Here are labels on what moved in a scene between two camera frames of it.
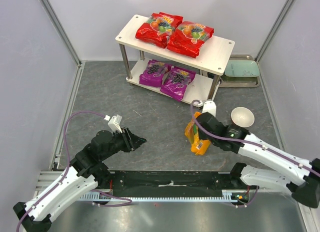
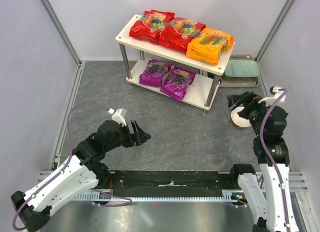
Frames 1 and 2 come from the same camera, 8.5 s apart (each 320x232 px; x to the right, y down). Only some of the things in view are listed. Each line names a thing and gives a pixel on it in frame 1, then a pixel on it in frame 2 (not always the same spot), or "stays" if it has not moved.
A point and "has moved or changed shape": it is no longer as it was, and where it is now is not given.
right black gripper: x=203 y=127 to x=243 y=102
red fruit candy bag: x=157 y=28 has moved or changed shape
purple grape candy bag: x=175 y=81 stays
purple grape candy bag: x=154 y=75 stays
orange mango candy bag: x=198 y=146 to x=208 y=44
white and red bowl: x=242 y=117 stays
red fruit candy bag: x=188 y=38 has moved or changed shape
